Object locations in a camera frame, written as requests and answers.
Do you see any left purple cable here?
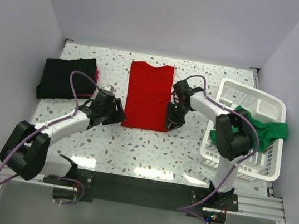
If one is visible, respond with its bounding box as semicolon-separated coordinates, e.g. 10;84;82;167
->
0;59;102;208

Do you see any red t shirt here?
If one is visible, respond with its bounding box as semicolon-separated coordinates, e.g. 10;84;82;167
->
121;61;175;132

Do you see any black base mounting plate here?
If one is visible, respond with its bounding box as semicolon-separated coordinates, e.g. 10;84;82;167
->
40;162;241;224

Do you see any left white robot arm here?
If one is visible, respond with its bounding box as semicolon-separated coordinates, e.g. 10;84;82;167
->
0;90;126;186

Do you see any green t shirt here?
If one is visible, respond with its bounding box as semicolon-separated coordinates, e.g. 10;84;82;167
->
208;101;291;155

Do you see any folded pink t shirt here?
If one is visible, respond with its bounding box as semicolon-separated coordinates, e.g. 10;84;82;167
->
77;66;99;98

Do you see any folded black t shirt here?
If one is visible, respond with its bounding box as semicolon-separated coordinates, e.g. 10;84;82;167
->
36;58;97;99

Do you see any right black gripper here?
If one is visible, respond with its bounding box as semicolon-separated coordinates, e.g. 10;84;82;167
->
163;101;191;133

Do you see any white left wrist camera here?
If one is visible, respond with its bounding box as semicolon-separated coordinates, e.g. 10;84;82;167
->
103;85;115;92

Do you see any white plastic laundry basket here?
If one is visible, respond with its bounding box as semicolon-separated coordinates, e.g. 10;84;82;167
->
200;78;286;182

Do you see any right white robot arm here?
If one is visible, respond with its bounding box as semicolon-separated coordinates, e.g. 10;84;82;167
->
165;80;259;208

